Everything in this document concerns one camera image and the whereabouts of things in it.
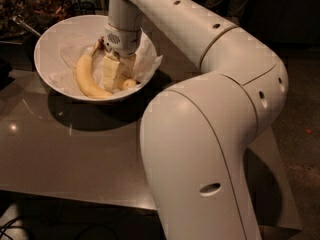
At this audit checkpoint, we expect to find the black floor cable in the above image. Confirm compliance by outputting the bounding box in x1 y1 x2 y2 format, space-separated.
0 213 34 240

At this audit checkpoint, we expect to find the glass jar of snacks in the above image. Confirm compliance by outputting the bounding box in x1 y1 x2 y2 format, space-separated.
0 0 72 40

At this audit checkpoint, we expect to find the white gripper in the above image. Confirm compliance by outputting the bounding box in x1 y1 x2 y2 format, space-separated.
103 23 142 92

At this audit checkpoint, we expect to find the metal scoop handle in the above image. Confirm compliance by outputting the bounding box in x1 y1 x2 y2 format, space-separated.
12 15 41 37

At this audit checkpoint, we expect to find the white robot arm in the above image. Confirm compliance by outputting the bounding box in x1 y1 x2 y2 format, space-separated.
109 0 288 240

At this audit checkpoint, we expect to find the white paper liner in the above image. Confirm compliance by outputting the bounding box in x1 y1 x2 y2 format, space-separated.
49 33 162 100

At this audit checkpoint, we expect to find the yellow banana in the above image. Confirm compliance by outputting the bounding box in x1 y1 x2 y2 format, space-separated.
121 79 137 90
75 39 112 99

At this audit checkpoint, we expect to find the black wire basket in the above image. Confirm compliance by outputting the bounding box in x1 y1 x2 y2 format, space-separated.
71 2 95 16

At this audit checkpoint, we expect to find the white ceramic bowl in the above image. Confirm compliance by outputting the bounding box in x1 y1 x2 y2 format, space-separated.
34 15 162 103

